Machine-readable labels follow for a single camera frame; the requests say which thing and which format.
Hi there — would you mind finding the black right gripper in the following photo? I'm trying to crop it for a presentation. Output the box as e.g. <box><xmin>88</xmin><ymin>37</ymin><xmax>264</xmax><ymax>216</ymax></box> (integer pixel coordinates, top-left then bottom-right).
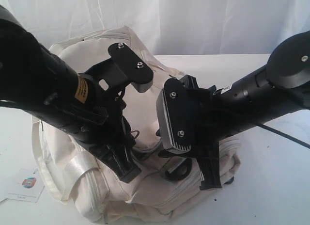
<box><xmin>157</xmin><ymin>89</ymin><xmax>222</xmax><ymax>190</ymax></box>

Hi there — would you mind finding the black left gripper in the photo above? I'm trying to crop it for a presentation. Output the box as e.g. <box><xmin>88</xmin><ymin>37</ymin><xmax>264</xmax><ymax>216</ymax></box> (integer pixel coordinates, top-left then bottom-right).
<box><xmin>70</xmin><ymin>89</ymin><xmax>141</xmax><ymax>183</ymax></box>

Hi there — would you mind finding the cream fabric duffel bag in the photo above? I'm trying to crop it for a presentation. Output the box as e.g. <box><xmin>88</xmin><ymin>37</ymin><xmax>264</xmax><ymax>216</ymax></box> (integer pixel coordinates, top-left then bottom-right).
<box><xmin>31</xmin><ymin>26</ymin><xmax>243</xmax><ymax>225</ymax></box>

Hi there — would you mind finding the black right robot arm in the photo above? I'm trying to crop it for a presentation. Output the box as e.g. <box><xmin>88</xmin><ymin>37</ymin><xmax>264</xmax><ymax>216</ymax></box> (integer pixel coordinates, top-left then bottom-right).
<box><xmin>156</xmin><ymin>32</ymin><xmax>310</xmax><ymax>190</ymax></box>

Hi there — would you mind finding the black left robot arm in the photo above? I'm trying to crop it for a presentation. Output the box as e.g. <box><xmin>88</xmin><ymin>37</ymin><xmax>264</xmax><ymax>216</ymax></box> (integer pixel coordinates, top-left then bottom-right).
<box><xmin>0</xmin><ymin>7</ymin><xmax>153</xmax><ymax>183</ymax></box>

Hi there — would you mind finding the black tape roll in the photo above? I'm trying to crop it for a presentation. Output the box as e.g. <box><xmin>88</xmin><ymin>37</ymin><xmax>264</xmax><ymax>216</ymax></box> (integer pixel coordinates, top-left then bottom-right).
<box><xmin>225</xmin><ymin>177</ymin><xmax>234</xmax><ymax>185</ymax></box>

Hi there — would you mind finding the white paper card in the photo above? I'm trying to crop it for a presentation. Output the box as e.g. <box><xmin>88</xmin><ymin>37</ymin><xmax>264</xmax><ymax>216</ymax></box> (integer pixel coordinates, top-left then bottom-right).
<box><xmin>1</xmin><ymin>168</ymin><xmax>44</xmax><ymax>203</ymax></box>

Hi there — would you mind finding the white curtain backdrop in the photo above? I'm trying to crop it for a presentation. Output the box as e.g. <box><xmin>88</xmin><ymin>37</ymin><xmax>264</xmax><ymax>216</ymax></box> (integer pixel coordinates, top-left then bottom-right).
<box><xmin>0</xmin><ymin>0</ymin><xmax>310</xmax><ymax>55</ymax></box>

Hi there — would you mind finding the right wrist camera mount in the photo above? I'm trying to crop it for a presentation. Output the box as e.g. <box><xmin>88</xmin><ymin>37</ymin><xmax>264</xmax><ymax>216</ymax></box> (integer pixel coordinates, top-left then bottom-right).
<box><xmin>156</xmin><ymin>75</ymin><xmax>200</xmax><ymax>155</ymax></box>

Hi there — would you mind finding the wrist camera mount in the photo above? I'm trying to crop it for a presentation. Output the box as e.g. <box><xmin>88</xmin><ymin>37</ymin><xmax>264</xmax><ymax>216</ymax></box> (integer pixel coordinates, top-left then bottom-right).
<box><xmin>85</xmin><ymin>43</ymin><xmax>154</xmax><ymax>93</ymax></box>
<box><xmin>156</xmin><ymin>75</ymin><xmax>200</xmax><ymax>155</ymax></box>

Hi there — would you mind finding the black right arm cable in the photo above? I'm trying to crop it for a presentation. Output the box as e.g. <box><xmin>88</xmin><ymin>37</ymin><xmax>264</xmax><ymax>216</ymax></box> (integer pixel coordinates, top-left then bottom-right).
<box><xmin>256</xmin><ymin>122</ymin><xmax>310</xmax><ymax>148</ymax></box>

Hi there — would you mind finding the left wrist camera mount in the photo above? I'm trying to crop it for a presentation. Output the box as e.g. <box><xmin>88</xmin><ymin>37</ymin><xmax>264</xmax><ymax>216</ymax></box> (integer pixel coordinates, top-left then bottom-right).
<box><xmin>85</xmin><ymin>43</ymin><xmax>154</xmax><ymax>93</ymax></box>

